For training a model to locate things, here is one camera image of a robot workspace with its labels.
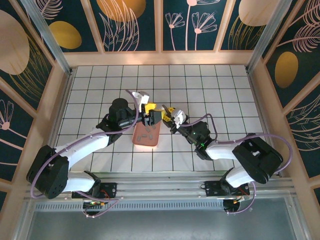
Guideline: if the pink plastic tray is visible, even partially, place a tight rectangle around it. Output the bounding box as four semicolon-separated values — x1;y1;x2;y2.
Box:
131;119;163;152

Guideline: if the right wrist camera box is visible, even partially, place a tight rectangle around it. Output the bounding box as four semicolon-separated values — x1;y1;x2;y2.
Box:
172;107;189;126

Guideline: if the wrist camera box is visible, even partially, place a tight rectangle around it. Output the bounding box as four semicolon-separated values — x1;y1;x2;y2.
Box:
172;107;189;126
131;90;151;106

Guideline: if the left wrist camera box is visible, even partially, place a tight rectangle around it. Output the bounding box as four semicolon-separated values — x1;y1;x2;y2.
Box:
131;90;151;106

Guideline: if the aluminium frame rail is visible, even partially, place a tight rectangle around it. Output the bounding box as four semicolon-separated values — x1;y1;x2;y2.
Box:
23;172;300;202

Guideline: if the grey slotted cable duct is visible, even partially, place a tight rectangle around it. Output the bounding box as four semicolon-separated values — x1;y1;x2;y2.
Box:
33;200;227;213

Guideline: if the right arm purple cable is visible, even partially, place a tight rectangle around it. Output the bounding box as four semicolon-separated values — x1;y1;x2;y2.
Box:
184;113;293;216

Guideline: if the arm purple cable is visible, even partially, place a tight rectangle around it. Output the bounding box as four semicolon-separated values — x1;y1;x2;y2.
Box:
29;89;141;219
184;113;293;216

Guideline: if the aluminium corner post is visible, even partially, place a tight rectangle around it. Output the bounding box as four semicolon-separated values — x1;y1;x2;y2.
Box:
19;0;75;76
245;0;300;75

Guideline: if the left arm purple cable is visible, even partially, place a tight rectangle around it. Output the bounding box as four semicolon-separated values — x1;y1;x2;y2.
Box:
29;89;141;219

